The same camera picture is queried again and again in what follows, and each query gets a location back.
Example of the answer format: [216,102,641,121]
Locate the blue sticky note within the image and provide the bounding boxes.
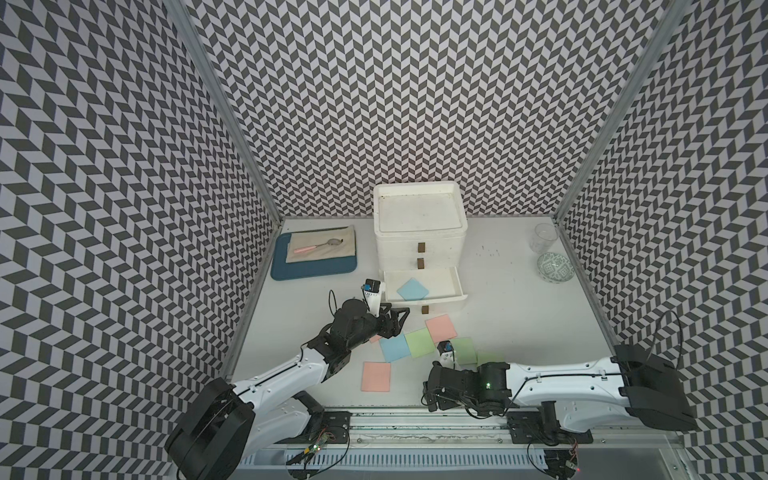
[397,278,429,301]
[378,335,411,363]

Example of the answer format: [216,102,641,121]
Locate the white bottom drawer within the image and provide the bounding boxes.
[383,266,468,307]

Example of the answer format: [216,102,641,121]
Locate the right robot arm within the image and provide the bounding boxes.
[422,345,697,434]

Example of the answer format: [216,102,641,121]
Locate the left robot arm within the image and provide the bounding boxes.
[164,299,410,479]

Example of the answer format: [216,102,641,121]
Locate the green sticky note middle left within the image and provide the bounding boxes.
[405,328,435,358]

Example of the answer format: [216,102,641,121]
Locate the green sticky note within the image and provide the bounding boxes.
[450,337,477,366]
[405,328,435,358]
[476,351,505,366]

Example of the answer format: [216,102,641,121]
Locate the green sticky note right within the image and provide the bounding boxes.
[476,351,505,366]

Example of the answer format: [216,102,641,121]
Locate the green sticky note center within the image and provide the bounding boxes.
[450,337,477,366]

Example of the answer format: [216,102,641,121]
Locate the pink sticky note lower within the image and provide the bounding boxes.
[361,362,391,393]

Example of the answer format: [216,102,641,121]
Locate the white three-drawer cabinet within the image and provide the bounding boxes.
[373,181,468,271]

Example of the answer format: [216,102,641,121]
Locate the blue tray mat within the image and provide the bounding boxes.
[270,233,358,281]

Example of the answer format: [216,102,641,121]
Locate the beige folded cloth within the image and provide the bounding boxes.
[286,226,356,264]

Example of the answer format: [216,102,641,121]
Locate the clear glass cup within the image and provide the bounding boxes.
[529,223,559,255]

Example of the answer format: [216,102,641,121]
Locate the aluminium front rail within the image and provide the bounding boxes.
[179,407,685,452]

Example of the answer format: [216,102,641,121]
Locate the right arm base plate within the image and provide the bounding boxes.
[507,411,594,447]

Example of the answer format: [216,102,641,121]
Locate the pink-handled metal spoon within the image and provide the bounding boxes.
[293,238,343,255]

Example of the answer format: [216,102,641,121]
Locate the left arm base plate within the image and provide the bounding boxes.
[278,411,351,445]

